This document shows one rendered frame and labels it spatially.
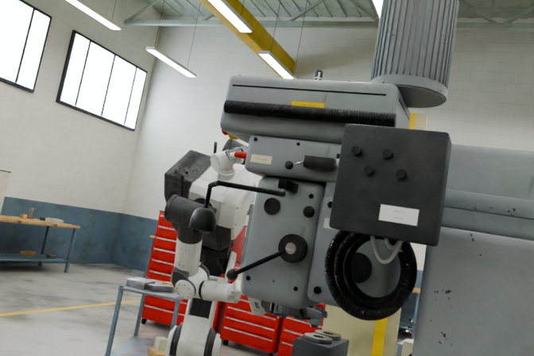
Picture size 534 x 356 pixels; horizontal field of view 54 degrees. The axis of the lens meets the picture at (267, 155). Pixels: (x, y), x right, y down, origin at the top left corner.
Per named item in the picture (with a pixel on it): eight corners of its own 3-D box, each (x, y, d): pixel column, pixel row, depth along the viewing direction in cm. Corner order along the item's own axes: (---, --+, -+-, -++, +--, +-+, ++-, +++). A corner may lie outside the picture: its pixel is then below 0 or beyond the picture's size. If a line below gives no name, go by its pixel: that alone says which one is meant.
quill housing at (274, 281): (233, 295, 134) (255, 172, 139) (264, 292, 153) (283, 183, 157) (303, 312, 127) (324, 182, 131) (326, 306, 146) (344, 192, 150)
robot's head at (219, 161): (209, 170, 195) (210, 150, 191) (231, 163, 201) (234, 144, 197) (219, 179, 191) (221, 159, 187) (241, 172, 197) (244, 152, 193)
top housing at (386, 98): (214, 129, 143) (226, 71, 145) (253, 148, 166) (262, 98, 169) (389, 147, 124) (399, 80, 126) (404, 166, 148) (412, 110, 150)
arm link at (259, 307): (268, 302, 175) (239, 293, 181) (274, 323, 180) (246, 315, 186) (284, 278, 183) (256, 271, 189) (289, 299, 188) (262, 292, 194)
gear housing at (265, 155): (241, 169, 138) (248, 133, 139) (274, 183, 160) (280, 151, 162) (366, 187, 125) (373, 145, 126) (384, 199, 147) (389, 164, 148)
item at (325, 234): (303, 299, 125) (320, 192, 129) (330, 295, 148) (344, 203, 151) (382, 319, 118) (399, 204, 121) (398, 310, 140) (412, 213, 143)
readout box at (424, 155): (325, 226, 100) (342, 121, 103) (337, 230, 109) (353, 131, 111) (434, 245, 92) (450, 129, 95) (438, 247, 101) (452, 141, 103)
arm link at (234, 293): (258, 292, 178) (223, 288, 183) (264, 311, 182) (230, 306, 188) (265, 278, 183) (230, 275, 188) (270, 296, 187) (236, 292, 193)
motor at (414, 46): (361, 83, 133) (379, -34, 137) (375, 105, 151) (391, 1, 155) (443, 88, 125) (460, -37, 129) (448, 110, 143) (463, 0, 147)
